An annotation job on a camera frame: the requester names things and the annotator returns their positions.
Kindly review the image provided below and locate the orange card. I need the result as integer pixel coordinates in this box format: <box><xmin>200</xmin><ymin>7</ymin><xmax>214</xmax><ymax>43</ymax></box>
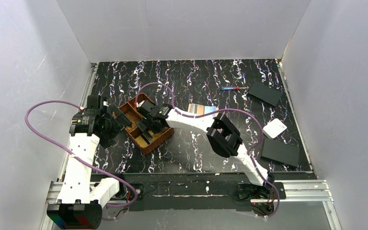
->
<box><xmin>188</xmin><ymin>104</ymin><xmax>204</xmax><ymax>115</ymax></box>

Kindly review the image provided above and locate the aluminium frame rail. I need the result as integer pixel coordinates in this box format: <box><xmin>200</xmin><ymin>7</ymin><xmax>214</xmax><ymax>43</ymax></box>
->
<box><xmin>40</xmin><ymin>180</ymin><xmax>342</xmax><ymax>230</ymax></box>

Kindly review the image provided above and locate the black flat box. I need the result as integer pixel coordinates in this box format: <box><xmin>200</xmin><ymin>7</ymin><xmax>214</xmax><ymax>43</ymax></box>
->
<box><xmin>248</xmin><ymin>82</ymin><xmax>282</xmax><ymax>106</ymax></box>
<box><xmin>261</xmin><ymin>138</ymin><xmax>299</xmax><ymax>168</ymax></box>

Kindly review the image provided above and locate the blue red screwdriver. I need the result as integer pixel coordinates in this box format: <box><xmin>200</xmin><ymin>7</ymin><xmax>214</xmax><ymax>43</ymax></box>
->
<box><xmin>220</xmin><ymin>86</ymin><xmax>249</xmax><ymax>91</ymax></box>

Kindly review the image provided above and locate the black flat box near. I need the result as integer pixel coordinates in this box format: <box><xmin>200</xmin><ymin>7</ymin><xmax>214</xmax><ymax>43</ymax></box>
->
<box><xmin>261</xmin><ymin>138</ymin><xmax>299</xmax><ymax>168</ymax></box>

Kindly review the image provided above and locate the black flat box far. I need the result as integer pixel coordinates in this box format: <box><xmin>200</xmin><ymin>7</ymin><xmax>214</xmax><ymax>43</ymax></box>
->
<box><xmin>248</xmin><ymin>82</ymin><xmax>282</xmax><ymax>106</ymax></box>

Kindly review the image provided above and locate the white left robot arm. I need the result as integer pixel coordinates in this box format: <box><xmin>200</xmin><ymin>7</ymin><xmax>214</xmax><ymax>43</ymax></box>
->
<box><xmin>46</xmin><ymin>95</ymin><xmax>131</xmax><ymax>230</ymax></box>

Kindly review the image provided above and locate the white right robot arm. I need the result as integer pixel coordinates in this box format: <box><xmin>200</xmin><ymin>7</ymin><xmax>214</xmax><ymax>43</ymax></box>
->
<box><xmin>135</xmin><ymin>100</ymin><xmax>274</xmax><ymax>191</ymax></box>

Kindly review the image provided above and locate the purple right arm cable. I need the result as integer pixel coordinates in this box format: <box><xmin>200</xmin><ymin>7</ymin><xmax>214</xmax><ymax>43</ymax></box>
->
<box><xmin>135</xmin><ymin>82</ymin><xmax>280</xmax><ymax>219</ymax></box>

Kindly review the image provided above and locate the white small box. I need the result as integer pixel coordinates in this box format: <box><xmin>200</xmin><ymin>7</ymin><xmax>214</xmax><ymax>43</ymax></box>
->
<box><xmin>263</xmin><ymin>118</ymin><xmax>287</xmax><ymax>139</ymax></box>

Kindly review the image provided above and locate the brown woven basket card holder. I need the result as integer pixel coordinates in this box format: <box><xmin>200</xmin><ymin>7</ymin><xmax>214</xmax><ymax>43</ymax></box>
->
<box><xmin>119</xmin><ymin>93</ymin><xmax>174</xmax><ymax>155</ymax></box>

